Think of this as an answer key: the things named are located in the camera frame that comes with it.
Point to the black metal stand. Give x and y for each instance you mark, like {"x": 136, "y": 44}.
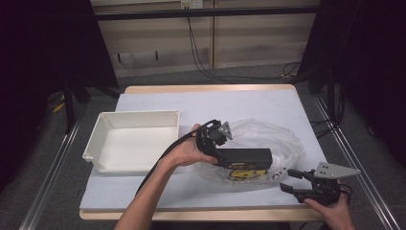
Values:
{"x": 69, "y": 108}

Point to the clear printed plastic bag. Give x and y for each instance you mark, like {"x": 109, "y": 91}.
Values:
{"x": 281, "y": 143}

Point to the black horizontal bar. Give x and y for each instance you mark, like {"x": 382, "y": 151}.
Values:
{"x": 223, "y": 12}

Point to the black curtain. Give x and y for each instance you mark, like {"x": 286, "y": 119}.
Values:
{"x": 367, "y": 64}
{"x": 38, "y": 64}

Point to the black rectangular box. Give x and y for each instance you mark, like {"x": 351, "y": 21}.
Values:
{"x": 249, "y": 158}

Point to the person's right hand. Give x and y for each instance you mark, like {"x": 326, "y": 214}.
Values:
{"x": 332, "y": 212}

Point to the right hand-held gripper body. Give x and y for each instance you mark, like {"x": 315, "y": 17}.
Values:
{"x": 322, "y": 187}

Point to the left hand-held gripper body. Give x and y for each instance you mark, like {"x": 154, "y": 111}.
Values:
{"x": 207, "y": 140}

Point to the person's left hand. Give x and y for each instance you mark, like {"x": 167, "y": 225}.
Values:
{"x": 186, "y": 151}

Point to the white wall socket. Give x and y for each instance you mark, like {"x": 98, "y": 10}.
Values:
{"x": 191, "y": 4}

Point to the white plastic bin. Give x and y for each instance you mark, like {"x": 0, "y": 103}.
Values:
{"x": 134, "y": 140}

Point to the wooden table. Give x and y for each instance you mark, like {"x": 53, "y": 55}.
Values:
{"x": 207, "y": 88}

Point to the beige wooden cabinet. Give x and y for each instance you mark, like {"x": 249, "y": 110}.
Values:
{"x": 255, "y": 38}

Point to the metal floor rail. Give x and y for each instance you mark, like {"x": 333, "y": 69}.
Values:
{"x": 48, "y": 179}
{"x": 373, "y": 198}

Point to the white table mat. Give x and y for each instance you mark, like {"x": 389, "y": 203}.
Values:
{"x": 191, "y": 102}

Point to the small yellow object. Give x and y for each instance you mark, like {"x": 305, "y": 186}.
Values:
{"x": 58, "y": 107}

